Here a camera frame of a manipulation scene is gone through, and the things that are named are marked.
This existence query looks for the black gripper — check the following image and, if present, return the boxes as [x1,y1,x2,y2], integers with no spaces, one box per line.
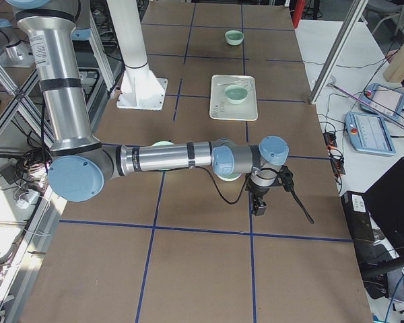
[246,183,272,216]

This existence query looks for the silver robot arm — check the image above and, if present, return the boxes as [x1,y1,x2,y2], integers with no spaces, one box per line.
[11,1,294,215]

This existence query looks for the black computer box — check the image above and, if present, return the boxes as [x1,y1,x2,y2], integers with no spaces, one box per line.
[341,191,375,244]

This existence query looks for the cream bear serving tray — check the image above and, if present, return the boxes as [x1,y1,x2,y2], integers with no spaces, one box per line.
[209,75,258,121]

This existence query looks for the green bowl on tray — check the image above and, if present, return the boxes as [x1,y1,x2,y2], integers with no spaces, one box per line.
[224,84,248,105]

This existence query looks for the green bowl with ice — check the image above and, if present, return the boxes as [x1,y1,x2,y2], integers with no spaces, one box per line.
[149,141,175,172]

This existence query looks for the white plastic spoon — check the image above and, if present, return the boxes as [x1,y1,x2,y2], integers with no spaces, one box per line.
[216,80,244,86]

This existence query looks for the black laptop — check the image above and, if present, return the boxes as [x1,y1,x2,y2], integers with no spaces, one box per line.
[364,157,404,256]

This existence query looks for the blue teach pendant near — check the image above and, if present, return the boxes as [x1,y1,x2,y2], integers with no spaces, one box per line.
[345,112,396,156]

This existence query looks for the blue teach pendant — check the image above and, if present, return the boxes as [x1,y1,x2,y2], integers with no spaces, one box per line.
[345,112,396,156]
[360,83,404,120]

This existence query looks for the blue teach pendant far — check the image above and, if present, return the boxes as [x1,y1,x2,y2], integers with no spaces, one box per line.
[360,83,404,120]

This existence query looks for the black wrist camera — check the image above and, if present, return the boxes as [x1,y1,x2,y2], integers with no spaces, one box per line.
[277,165,294,192]

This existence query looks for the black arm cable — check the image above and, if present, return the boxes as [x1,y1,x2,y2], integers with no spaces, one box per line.
[192,166,253,205]

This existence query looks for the white camera stand column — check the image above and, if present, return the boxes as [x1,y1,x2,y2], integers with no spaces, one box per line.
[107,0,168,111]

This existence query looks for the aluminium frame post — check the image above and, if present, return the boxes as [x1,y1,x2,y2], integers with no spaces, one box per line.
[309,0,368,104]

